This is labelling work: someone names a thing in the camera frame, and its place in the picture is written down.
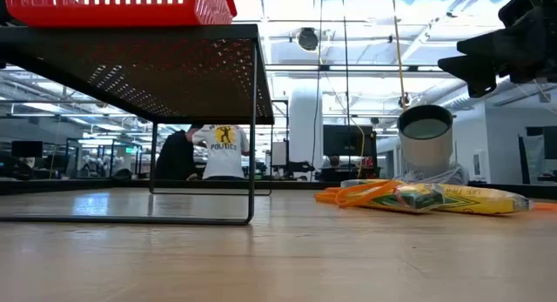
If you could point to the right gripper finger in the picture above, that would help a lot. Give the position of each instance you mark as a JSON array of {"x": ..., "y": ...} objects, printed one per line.
[
  {"x": 481, "y": 44},
  {"x": 476, "y": 75}
]

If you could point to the yellow snack packet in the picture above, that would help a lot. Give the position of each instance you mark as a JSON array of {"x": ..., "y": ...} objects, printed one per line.
[{"x": 413, "y": 199}]

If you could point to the black background robot arm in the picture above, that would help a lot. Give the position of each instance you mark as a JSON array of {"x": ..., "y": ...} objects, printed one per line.
[{"x": 300, "y": 166}]

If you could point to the white cylindrical cup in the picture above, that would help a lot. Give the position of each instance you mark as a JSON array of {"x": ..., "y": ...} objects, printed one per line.
[{"x": 426, "y": 154}]

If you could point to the black computer monitor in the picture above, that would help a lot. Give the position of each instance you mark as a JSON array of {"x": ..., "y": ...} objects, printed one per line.
[
  {"x": 27, "y": 149},
  {"x": 348, "y": 141}
]

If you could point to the person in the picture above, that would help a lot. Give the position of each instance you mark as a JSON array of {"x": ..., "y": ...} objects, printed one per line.
[
  {"x": 176, "y": 158},
  {"x": 334, "y": 162},
  {"x": 224, "y": 158}
]

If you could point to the black dome ceiling fixture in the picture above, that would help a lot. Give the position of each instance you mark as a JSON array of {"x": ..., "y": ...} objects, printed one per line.
[{"x": 308, "y": 39}]

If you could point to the white round pillar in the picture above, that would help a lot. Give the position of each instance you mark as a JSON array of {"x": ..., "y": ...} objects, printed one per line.
[{"x": 304, "y": 132}]

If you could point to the white board on stand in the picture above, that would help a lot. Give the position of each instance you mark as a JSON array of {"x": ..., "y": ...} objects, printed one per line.
[{"x": 278, "y": 154}]

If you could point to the black perforated metal shelf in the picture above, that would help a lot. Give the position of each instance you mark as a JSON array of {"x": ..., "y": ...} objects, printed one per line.
[{"x": 174, "y": 75}]

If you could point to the red plastic mesh basket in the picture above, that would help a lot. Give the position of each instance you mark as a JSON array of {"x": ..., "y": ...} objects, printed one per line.
[{"x": 109, "y": 15}]

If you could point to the black aluminium rig frame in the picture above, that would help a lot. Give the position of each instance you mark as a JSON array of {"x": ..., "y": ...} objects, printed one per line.
[{"x": 87, "y": 185}]

